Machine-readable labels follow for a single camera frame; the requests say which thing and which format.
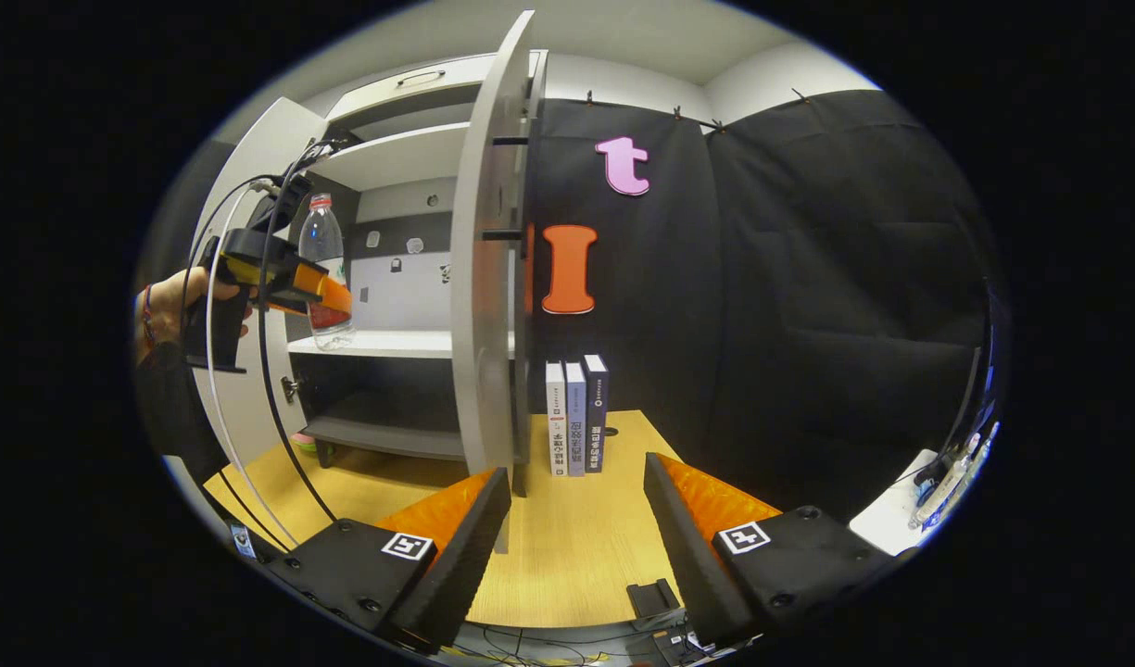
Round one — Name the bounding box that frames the white book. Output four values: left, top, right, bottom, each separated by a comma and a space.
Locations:
545, 361, 568, 478

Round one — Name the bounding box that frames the clear plastic water bottle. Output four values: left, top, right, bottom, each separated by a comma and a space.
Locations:
298, 193, 357, 351

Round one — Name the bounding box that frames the black backdrop cloth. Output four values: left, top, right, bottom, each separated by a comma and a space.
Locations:
136, 88, 999, 524

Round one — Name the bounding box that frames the white cabinet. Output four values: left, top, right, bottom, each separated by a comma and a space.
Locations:
284, 48, 549, 497

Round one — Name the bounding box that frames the white cabinet shelf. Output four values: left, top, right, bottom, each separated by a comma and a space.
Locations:
308, 120, 473, 193
287, 329, 517, 360

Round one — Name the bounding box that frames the small black block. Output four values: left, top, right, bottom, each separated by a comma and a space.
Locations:
625, 579, 684, 620

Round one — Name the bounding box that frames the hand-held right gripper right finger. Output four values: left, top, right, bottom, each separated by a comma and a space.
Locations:
643, 452, 911, 649

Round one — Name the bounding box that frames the black cable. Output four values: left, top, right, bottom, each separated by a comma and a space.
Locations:
257, 137, 338, 524

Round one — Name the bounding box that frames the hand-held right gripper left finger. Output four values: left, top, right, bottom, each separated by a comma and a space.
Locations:
271, 466, 512, 654

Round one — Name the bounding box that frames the white side table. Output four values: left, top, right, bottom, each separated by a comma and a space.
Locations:
850, 449, 939, 557

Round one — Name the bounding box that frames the white and blue device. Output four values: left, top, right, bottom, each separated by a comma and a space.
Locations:
910, 422, 1002, 531

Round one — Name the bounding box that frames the lavender book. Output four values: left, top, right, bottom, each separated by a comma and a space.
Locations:
564, 361, 588, 478

